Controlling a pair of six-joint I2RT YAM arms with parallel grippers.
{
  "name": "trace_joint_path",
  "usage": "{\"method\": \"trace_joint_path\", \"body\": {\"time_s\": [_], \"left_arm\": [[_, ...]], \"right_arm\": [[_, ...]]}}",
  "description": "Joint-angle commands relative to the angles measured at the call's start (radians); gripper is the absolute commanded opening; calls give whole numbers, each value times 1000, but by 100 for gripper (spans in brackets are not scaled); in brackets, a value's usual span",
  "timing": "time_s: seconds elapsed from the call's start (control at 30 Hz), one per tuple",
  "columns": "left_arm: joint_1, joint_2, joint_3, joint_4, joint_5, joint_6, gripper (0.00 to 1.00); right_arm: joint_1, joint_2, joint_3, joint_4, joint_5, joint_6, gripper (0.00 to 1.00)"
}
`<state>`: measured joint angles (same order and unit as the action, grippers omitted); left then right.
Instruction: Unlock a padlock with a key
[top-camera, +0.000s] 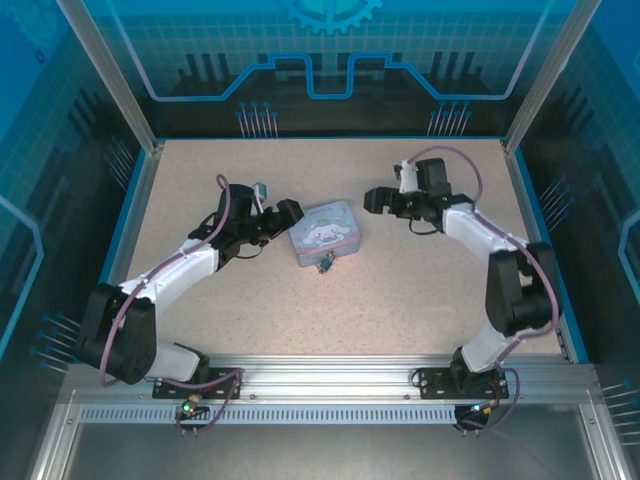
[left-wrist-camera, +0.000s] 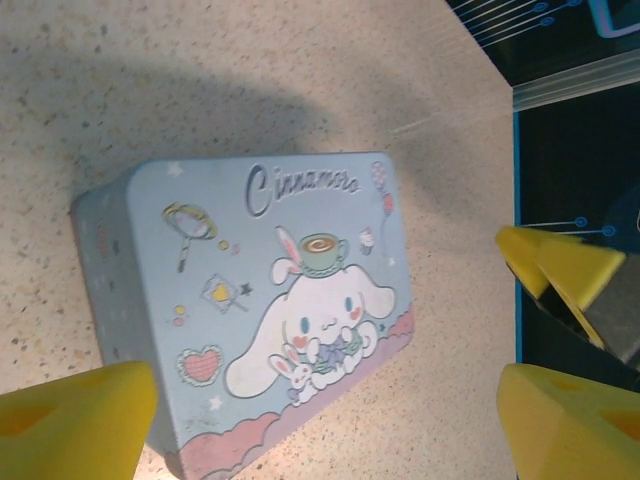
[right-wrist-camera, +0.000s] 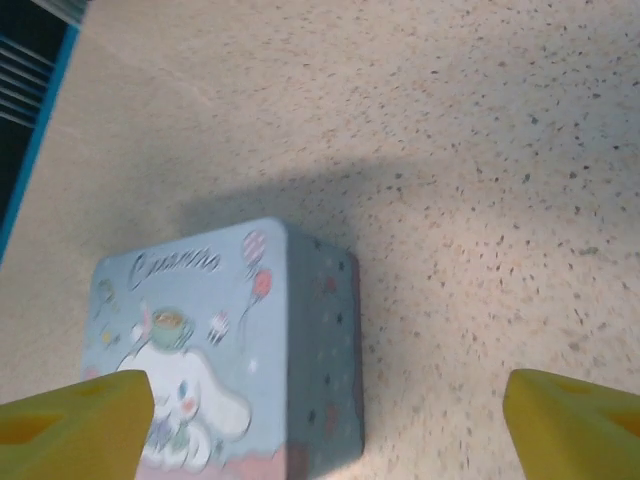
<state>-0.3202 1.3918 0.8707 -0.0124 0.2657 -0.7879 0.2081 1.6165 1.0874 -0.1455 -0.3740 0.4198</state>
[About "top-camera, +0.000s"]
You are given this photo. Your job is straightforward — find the light blue cartoon pouch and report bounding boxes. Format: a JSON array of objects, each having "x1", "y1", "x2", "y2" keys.
[{"x1": 288, "y1": 199, "x2": 363, "y2": 269}]

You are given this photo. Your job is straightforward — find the grey steel sheet panel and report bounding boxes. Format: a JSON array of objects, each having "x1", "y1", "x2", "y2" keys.
[{"x1": 62, "y1": 419, "x2": 604, "y2": 480}]

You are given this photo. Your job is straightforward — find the thin black right gripper cable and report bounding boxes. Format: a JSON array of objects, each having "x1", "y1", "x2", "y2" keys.
[{"x1": 406, "y1": 218, "x2": 442, "y2": 237}]

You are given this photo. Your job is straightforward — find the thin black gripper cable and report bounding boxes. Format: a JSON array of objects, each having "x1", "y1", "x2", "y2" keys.
[
  {"x1": 233, "y1": 238, "x2": 274, "y2": 262},
  {"x1": 406, "y1": 218, "x2": 442, "y2": 237}
]

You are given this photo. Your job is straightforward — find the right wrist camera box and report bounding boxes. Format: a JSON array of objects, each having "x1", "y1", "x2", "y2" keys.
[{"x1": 393, "y1": 159, "x2": 420, "y2": 195}]

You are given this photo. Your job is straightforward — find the thin black left gripper cable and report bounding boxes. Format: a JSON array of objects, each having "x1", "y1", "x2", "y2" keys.
[{"x1": 233, "y1": 238, "x2": 274, "y2": 262}]

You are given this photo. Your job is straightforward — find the aluminium side rail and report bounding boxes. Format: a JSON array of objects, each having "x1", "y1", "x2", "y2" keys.
[
  {"x1": 82, "y1": 143, "x2": 165, "y2": 363},
  {"x1": 501, "y1": 142, "x2": 572, "y2": 362}
]

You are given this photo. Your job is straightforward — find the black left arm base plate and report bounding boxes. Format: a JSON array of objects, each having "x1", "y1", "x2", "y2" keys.
[{"x1": 151, "y1": 366, "x2": 247, "y2": 401}]

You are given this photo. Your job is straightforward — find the aluminium frame post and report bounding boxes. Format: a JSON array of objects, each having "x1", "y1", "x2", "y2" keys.
[
  {"x1": 501, "y1": 0, "x2": 585, "y2": 155},
  {"x1": 56, "y1": 0, "x2": 165, "y2": 154}
]

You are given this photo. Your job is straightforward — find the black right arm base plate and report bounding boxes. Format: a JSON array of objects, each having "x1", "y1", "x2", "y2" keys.
[{"x1": 416, "y1": 366, "x2": 512, "y2": 401}]

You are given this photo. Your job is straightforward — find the aluminium mounting rail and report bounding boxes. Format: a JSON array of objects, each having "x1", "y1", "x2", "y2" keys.
[{"x1": 63, "y1": 353, "x2": 597, "y2": 407}]

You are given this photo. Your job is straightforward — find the slotted grey cable duct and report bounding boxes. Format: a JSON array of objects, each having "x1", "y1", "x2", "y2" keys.
[{"x1": 78, "y1": 405, "x2": 459, "y2": 422}]

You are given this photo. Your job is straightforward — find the right cable connector green light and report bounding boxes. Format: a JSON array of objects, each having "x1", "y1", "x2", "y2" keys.
[{"x1": 468, "y1": 398, "x2": 502, "y2": 417}]

